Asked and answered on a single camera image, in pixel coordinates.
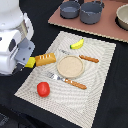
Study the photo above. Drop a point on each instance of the right grey pot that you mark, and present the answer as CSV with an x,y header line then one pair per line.
x,y
90,12

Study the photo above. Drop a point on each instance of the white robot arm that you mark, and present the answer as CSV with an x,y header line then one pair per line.
x,y
12,18

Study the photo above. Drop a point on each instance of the grey pot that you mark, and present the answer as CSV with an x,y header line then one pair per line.
x,y
69,9
90,12

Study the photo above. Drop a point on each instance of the fork with wooden handle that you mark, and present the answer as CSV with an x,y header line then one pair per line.
x,y
71,82

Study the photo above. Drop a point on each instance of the left grey pot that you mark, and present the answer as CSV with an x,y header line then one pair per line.
x,y
69,9

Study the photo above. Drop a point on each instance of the woven beige placemat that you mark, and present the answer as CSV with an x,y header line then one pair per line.
x,y
71,103

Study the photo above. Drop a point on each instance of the red toy tomato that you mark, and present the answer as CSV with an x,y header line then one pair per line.
x,y
43,89

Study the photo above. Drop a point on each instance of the yellow butter block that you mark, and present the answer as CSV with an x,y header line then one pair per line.
x,y
30,62

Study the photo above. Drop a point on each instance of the knife with wooden handle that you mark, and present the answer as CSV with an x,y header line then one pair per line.
x,y
80,56

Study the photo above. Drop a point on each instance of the toy bread loaf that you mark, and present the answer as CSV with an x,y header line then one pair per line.
x,y
45,59

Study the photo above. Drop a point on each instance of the round wooden plate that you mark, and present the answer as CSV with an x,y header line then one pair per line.
x,y
70,66

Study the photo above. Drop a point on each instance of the cream bowl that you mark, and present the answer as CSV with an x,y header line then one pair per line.
x,y
122,15

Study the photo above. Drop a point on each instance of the yellow toy banana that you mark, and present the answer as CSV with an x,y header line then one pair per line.
x,y
77,45

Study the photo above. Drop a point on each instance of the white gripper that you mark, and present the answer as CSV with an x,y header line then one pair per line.
x,y
15,50

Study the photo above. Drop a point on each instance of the pink mat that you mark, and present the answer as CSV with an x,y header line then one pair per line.
x,y
106,27

